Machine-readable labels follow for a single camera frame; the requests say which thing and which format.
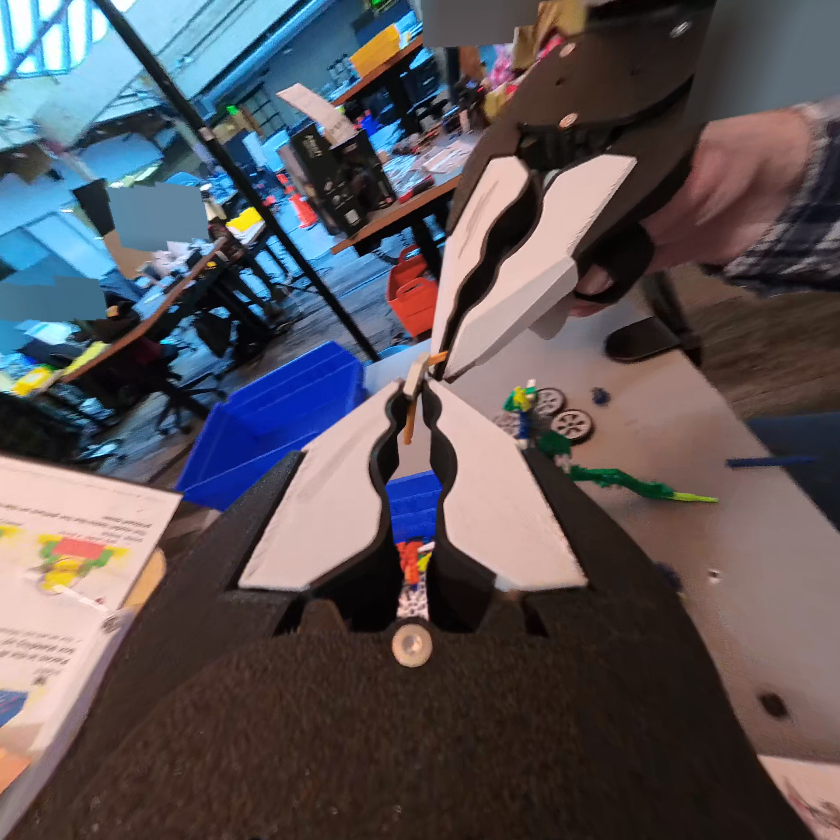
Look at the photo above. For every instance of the cluttered office desk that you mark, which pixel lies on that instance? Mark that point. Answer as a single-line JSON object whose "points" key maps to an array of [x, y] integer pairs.
{"points": [[171, 286]]}

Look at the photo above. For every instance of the office chair with black base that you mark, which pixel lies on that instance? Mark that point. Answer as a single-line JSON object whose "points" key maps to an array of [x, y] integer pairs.
{"points": [[650, 344]]}

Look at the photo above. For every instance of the orange toy rod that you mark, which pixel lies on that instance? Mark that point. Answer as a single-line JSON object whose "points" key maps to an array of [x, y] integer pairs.
{"points": [[418, 400]]}

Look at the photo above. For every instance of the orange plastic bin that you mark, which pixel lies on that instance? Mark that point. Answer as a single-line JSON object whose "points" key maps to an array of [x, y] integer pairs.
{"points": [[418, 299]]}

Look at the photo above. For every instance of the green wheeled toy model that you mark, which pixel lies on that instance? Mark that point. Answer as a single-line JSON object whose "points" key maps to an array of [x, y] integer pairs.
{"points": [[565, 433]]}

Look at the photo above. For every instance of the blue toy rod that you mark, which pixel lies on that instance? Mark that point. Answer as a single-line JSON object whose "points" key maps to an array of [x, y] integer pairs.
{"points": [[771, 461]]}

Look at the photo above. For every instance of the instruction booklet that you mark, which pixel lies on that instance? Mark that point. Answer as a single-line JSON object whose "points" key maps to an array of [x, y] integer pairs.
{"points": [[79, 617]]}

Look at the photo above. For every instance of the black cardboard box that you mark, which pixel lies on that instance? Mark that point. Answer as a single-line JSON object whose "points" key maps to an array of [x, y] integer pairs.
{"points": [[335, 177]]}

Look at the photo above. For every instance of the white printed instruction sheet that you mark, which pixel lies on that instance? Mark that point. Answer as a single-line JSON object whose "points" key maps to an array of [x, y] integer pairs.
{"points": [[807, 801]]}

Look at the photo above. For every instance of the blue plastic bin with label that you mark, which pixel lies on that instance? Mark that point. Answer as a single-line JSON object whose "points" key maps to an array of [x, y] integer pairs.
{"points": [[414, 505]]}

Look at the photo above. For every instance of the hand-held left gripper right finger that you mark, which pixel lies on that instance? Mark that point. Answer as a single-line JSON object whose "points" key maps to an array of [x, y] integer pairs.
{"points": [[512, 519]]}

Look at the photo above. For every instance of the pile of construction toy pieces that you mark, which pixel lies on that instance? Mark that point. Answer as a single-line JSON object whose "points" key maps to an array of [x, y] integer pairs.
{"points": [[414, 584]]}

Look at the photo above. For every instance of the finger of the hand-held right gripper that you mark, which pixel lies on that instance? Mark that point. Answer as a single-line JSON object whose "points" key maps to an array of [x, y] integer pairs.
{"points": [[475, 236], [565, 230]]}

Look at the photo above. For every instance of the black floor stand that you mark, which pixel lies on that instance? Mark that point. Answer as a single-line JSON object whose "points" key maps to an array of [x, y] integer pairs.
{"points": [[236, 177]]}

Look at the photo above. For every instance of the white paper sign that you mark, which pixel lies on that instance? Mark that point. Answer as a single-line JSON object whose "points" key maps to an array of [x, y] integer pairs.
{"points": [[315, 112]]}

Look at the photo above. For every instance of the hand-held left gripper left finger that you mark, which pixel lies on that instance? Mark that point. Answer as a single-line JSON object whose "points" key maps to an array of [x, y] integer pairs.
{"points": [[315, 525]]}

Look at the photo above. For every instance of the orange traffic cone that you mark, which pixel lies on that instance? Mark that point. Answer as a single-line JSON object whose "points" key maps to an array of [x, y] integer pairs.
{"points": [[301, 208]]}

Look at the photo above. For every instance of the person's right hand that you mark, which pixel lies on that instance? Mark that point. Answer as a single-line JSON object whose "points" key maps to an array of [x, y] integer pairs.
{"points": [[735, 190]]}

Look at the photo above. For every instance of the person's leg in jeans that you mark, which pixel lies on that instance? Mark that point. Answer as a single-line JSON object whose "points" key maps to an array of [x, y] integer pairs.
{"points": [[807, 505]]}

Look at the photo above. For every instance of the wooden office desk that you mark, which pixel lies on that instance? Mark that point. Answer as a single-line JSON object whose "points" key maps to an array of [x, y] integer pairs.
{"points": [[394, 208]]}

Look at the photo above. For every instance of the empty blue plastic bin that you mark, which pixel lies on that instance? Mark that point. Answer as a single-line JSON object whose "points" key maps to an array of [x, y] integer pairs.
{"points": [[276, 420]]}

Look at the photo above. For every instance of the person's right forearm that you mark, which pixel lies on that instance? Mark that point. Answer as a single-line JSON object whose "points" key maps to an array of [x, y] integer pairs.
{"points": [[801, 223]]}

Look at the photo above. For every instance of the round wooden board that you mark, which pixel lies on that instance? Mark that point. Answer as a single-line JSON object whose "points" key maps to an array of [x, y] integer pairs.
{"points": [[148, 584]]}

